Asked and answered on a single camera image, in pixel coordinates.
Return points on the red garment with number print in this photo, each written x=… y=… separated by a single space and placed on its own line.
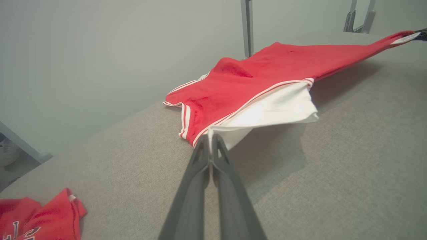
x=43 y=216

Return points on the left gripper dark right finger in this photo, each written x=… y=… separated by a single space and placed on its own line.
x=233 y=206

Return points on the grey partition post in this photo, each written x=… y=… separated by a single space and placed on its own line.
x=247 y=26
x=349 y=20
x=23 y=146
x=369 y=20

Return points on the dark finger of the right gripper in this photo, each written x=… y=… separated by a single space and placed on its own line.
x=422 y=35

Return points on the grey fabric sofa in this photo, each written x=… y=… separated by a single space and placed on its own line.
x=333 y=166

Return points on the red garment with white panel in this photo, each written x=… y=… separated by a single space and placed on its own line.
x=260 y=76

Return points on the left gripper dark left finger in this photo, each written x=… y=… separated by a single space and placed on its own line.
x=188 y=200

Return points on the white partition panel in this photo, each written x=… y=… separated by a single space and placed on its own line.
x=300 y=16
x=116 y=50

